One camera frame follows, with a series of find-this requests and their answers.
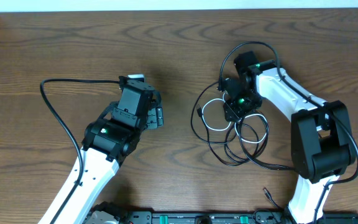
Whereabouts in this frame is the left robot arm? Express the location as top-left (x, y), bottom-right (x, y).
top-left (40, 74), bottom-right (163, 223)

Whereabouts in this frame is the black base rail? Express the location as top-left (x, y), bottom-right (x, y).
top-left (82, 201), bottom-right (358, 224)

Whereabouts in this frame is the black usb cable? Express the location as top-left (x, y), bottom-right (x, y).
top-left (190, 81), bottom-right (260, 166)
top-left (224, 114), bottom-right (298, 212)

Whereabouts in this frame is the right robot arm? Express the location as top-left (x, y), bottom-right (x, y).
top-left (220, 51), bottom-right (356, 223)

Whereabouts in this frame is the white usb cable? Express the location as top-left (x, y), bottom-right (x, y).
top-left (201, 91), bottom-right (270, 144)

